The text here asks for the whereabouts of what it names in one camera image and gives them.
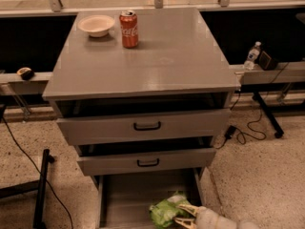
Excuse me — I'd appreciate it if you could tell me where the grey drawer cabinet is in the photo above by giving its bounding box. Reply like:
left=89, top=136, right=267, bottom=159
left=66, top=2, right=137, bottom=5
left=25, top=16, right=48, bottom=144
left=42, top=6, right=241, bottom=189

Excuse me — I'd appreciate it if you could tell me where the clear water bottle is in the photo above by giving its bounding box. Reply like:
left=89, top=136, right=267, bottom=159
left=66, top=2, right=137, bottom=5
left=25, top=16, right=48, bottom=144
left=244, top=41, right=261, bottom=71

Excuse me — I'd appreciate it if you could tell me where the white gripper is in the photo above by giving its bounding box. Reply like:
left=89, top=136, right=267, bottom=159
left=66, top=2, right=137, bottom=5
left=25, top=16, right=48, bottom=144
left=173, top=204, right=237, bottom=229

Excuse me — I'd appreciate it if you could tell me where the black tape measure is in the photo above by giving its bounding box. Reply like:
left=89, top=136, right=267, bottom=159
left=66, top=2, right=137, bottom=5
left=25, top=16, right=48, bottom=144
left=17, top=67, right=34, bottom=80

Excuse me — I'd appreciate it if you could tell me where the grey top drawer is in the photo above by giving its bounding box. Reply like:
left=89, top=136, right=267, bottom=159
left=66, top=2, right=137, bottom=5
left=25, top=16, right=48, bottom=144
left=57, top=109, right=231, bottom=146

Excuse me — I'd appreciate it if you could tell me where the grey drawer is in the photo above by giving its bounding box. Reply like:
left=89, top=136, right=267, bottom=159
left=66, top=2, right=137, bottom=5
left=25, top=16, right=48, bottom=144
left=57, top=109, right=231, bottom=146
left=95, top=168, right=207, bottom=229
left=77, top=148, right=216, bottom=176

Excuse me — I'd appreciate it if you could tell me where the black stand leg right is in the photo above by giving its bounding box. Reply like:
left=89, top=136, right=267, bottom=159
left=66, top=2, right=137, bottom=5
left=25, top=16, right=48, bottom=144
left=253, top=92, right=284, bottom=138

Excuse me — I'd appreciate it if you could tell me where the black stand leg left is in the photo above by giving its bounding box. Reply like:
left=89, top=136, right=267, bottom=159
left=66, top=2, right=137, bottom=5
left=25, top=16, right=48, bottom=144
left=0, top=149, right=54, bottom=229

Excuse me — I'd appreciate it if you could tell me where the black middle drawer handle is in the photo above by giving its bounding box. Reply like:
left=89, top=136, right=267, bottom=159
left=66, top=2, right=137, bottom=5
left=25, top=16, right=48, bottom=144
left=136, top=158, right=160, bottom=168

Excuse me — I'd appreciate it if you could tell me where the grey middle drawer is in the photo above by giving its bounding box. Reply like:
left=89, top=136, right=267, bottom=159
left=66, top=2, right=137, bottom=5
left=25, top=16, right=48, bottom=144
left=77, top=148, right=216, bottom=176

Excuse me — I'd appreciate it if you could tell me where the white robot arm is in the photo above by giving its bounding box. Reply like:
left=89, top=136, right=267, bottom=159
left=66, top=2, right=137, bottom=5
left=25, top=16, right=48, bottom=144
left=174, top=204, right=259, bottom=229

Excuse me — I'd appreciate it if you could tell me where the white paper bowl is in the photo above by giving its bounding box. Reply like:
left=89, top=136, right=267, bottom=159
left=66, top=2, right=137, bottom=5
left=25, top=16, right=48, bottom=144
left=77, top=15, right=115, bottom=38

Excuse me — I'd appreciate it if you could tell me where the black power adapter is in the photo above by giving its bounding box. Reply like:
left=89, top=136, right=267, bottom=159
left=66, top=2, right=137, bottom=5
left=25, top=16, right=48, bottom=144
left=225, top=126, right=236, bottom=139

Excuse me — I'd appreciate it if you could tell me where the black stand leg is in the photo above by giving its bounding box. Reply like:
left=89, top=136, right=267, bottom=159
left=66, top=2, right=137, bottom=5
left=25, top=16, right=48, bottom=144
left=0, top=149, right=54, bottom=229
left=253, top=92, right=284, bottom=138

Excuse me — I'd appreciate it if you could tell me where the black drawer handle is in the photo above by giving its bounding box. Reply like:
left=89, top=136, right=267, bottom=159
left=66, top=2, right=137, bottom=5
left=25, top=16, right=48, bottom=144
left=136, top=158, right=160, bottom=168
left=133, top=121, right=162, bottom=132

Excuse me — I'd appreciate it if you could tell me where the grey bottom drawer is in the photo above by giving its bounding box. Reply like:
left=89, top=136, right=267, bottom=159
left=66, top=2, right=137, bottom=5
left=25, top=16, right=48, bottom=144
left=95, top=168, right=207, bottom=229

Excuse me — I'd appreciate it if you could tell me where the small black box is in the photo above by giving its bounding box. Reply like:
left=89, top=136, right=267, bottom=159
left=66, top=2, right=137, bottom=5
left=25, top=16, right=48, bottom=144
left=258, top=51, right=278, bottom=71

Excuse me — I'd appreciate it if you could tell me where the black top drawer handle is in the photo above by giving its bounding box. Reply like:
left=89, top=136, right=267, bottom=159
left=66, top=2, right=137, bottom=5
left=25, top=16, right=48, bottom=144
left=133, top=121, right=162, bottom=132

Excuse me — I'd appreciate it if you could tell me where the metal ledge support left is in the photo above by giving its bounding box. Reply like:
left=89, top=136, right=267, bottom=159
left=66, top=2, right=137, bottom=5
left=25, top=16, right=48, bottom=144
left=0, top=83, right=31, bottom=120

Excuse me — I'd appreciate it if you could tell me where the green rice chip bag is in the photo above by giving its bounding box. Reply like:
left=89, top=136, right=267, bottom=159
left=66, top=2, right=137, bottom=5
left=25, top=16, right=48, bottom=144
left=150, top=192, right=190, bottom=229

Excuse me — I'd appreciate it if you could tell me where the red cola can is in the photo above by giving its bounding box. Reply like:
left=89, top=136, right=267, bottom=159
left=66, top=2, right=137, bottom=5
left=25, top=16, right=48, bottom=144
left=119, top=10, right=138, bottom=49

